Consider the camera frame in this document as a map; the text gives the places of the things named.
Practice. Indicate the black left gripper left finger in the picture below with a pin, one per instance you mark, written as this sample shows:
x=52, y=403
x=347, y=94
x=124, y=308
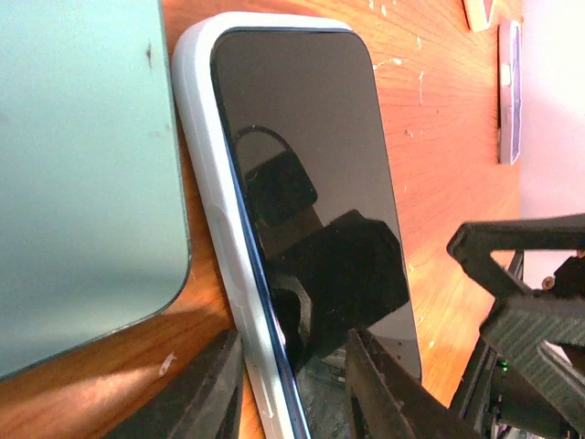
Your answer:
x=203, y=401

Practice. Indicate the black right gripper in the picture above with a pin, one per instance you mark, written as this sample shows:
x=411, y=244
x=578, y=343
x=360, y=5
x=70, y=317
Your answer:
x=517, y=386

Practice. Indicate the pink phone case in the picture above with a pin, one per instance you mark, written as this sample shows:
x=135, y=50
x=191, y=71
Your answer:
x=479, y=14

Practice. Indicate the purple phone case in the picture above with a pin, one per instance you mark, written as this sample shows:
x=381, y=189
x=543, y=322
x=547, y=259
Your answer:
x=510, y=92

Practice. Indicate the black screen phone blue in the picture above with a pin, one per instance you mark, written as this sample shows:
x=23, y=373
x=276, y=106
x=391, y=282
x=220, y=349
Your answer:
x=308, y=152

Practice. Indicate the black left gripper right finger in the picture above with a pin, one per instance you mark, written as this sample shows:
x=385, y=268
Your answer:
x=385, y=401

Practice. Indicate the teal green phone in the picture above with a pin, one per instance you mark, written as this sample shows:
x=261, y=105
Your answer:
x=94, y=230

